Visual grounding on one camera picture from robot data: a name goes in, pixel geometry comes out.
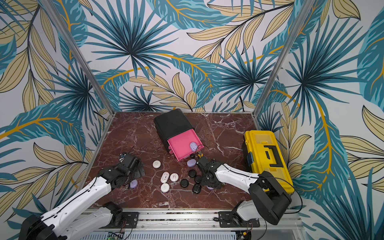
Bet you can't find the purple oval earphone case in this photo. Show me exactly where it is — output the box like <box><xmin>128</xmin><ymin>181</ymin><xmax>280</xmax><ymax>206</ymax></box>
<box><xmin>190</xmin><ymin>142</ymin><xmax>199</xmax><ymax>152</ymax></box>
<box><xmin>130</xmin><ymin>180</ymin><xmax>138</xmax><ymax>189</ymax></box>

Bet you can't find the pink drawer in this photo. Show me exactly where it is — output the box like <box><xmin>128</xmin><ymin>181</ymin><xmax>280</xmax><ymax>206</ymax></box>
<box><xmin>167</xmin><ymin>129</ymin><xmax>204</xmax><ymax>162</ymax></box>

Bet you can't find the black drawer cabinet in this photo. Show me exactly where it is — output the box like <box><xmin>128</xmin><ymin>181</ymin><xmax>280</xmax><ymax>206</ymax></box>
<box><xmin>154</xmin><ymin>109</ymin><xmax>195</xmax><ymax>151</ymax></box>

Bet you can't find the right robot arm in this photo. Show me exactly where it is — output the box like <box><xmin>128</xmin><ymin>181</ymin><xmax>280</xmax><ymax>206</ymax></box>
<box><xmin>197</xmin><ymin>157</ymin><xmax>292</xmax><ymax>227</ymax></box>

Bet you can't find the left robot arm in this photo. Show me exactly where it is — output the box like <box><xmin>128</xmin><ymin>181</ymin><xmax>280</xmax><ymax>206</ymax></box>
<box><xmin>19</xmin><ymin>154</ymin><xmax>145</xmax><ymax>240</ymax></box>

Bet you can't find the black round earphone case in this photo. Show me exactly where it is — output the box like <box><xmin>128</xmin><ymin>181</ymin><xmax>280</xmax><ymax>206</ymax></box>
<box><xmin>194</xmin><ymin>175</ymin><xmax>202</xmax><ymax>184</ymax></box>
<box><xmin>180</xmin><ymin>179</ymin><xmax>189</xmax><ymax>188</ymax></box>
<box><xmin>188</xmin><ymin>169</ymin><xmax>197</xmax><ymax>178</ymax></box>

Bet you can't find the black oval earphone case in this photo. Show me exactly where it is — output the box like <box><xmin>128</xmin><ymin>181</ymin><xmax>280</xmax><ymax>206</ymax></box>
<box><xmin>192</xmin><ymin>183</ymin><xmax>202</xmax><ymax>194</ymax></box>

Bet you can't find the white round earphone case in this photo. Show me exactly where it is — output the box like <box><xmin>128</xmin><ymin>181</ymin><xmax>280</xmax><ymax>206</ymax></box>
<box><xmin>170</xmin><ymin>173</ymin><xmax>179</xmax><ymax>183</ymax></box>
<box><xmin>153</xmin><ymin>160</ymin><xmax>162</xmax><ymax>169</ymax></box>
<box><xmin>161</xmin><ymin>183</ymin><xmax>170</xmax><ymax>193</ymax></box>

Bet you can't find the white oval earphone case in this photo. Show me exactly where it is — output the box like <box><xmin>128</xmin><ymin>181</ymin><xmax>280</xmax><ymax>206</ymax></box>
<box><xmin>161</xmin><ymin>172</ymin><xmax>170</xmax><ymax>184</ymax></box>

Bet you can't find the yellow toolbox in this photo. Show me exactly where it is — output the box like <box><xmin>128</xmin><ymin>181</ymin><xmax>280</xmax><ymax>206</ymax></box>
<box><xmin>243</xmin><ymin>130</ymin><xmax>294</xmax><ymax>194</ymax></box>

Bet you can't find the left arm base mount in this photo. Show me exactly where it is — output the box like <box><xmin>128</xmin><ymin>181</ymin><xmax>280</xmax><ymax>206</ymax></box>
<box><xmin>101</xmin><ymin>212</ymin><xmax>139</xmax><ymax>229</ymax></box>

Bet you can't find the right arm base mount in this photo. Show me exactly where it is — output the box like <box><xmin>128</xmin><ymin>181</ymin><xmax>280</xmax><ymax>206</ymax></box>
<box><xmin>217</xmin><ymin>211</ymin><xmax>260</xmax><ymax>229</ymax></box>

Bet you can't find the aluminium rail frame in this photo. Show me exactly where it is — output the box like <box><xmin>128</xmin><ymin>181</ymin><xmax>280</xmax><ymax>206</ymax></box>
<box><xmin>79</xmin><ymin>209</ymin><xmax>308</xmax><ymax>240</ymax></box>

